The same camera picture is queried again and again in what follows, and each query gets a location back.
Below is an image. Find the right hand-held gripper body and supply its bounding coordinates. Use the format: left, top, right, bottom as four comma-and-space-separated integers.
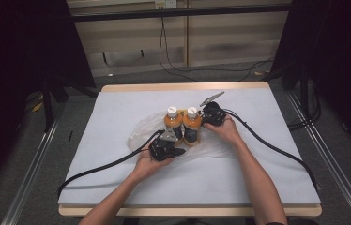
199, 90, 228, 128

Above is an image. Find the white table mat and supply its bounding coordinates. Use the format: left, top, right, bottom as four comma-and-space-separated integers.
57, 88, 322, 207

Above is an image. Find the yellow floor tape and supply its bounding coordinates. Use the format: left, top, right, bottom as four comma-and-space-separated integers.
31, 93, 45, 113

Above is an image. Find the person's left hand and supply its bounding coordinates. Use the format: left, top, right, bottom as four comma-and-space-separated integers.
131, 146, 176, 183

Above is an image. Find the wooden table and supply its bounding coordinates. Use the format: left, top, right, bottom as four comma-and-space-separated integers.
58, 82, 323, 218

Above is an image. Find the black horizontal bar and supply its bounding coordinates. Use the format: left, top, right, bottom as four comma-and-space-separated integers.
70, 3, 292, 23

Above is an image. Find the black metal stand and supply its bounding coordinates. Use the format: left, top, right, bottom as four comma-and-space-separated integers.
41, 71, 69, 133
298, 62, 311, 117

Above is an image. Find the black curtain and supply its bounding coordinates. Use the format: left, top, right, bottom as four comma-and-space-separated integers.
270, 0, 351, 158
0, 0, 97, 201

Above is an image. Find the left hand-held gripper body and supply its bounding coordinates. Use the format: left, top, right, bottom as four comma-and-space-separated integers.
147, 128, 179, 162

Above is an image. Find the person's right hand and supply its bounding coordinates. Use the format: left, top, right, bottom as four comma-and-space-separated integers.
203, 115, 244, 147

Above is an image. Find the white wall socket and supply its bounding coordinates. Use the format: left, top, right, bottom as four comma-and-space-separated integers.
154, 0, 177, 9

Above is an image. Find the orange bottle with white cap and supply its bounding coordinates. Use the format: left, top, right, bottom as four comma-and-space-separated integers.
163, 106, 185, 144
181, 106, 204, 148

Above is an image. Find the clear plastic bag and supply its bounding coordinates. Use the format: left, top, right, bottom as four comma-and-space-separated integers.
126, 111, 237, 160

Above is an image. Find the thin black cable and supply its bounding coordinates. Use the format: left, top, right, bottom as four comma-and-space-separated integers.
161, 17, 276, 83
158, 17, 200, 83

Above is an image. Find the bundle of black floor cables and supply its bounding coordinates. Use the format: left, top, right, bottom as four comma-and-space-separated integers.
287, 81, 323, 131

